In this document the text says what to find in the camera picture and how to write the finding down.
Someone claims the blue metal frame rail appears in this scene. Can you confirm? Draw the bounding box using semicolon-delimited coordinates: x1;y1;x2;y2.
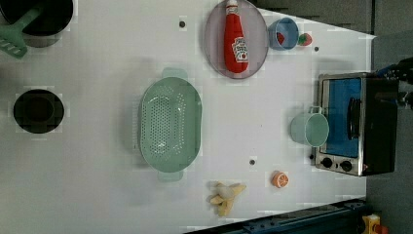
186;199;372;234

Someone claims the green plastic spatula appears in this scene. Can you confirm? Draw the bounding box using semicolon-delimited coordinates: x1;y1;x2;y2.
0;3;44;59

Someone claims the strawberry inside blue bowl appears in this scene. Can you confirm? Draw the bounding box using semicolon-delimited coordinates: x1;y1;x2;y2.
277;32;285;45

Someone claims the green mug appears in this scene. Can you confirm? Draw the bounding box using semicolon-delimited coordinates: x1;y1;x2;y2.
289;106;329;147

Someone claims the black utensil holder cup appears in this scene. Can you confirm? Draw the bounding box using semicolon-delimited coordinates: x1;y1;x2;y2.
1;0;74;48

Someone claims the yellow orange clamp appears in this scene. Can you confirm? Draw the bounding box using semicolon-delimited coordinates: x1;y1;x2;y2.
362;214;389;234

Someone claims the orange half slice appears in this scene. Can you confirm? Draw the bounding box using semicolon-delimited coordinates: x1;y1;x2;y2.
271;172;289;188

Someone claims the green oval plastic strainer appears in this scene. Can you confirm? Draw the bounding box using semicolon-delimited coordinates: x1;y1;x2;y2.
139;67;203;182

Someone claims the red ketchup bottle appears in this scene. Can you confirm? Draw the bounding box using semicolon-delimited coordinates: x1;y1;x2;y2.
224;0;248;73

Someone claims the grey round plate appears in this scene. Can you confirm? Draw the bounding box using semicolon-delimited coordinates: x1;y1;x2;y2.
204;0;269;79

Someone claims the blue bowl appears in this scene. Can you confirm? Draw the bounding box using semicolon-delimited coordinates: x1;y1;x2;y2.
268;18;299;51

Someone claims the strawberry on table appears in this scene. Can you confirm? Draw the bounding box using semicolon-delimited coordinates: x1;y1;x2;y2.
297;33;313;46

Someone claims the silver black toaster oven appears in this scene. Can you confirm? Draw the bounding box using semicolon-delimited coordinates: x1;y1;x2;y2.
315;73;398;176

